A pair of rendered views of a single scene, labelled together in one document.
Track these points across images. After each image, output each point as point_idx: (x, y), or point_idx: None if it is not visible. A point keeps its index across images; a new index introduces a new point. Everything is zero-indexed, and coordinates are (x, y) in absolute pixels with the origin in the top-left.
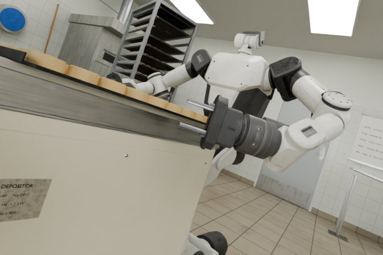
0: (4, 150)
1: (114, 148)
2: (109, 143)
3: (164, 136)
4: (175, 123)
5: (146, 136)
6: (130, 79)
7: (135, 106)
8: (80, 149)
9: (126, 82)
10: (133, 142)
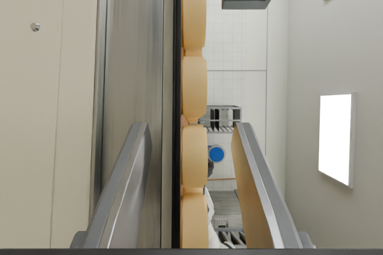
0: None
1: None
2: None
3: (103, 157)
4: (150, 188)
5: (93, 76)
6: (213, 209)
7: (167, 20)
8: None
9: (207, 202)
10: (73, 37)
